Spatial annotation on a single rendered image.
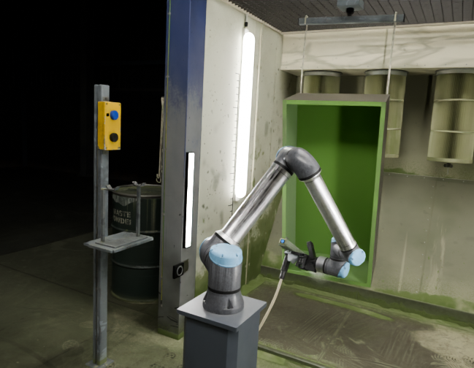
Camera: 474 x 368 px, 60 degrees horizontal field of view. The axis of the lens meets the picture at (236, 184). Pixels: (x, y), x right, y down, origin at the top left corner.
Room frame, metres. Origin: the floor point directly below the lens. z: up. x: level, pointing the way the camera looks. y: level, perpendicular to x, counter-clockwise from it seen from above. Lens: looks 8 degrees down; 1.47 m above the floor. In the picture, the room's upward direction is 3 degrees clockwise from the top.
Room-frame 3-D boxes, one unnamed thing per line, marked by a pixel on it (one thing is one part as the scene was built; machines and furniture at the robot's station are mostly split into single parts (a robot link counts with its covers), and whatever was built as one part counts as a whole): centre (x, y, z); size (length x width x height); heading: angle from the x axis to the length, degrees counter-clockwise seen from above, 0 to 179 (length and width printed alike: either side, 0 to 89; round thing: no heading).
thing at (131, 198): (3.43, 0.75, 0.44); 0.59 x 0.58 x 0.89; 43
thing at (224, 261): (1.81, 0.03, 0.83); 0.17 x 0.15 x 0.18; 17
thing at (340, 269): (2.17, -0.57, 0.73); 0.12 x 0.09 x 0.10; 54
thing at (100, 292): (2.31, 0.76, 0.82); 0.06 x 0.06 x 1.64; 62
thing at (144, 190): (3.43, 0.75, 0.86); 0.54 x 0.54 x 0.01
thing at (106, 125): (2.28, 0.71, 1.42); 0.12 x 0.06 x 0.26; 152
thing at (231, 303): (1.80, 0.03, 0.69); 0.19 x 0.19 x 0.10
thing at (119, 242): (2.24, 0.62, 0.95); 0.26 x 0.15 x 0.32; 152
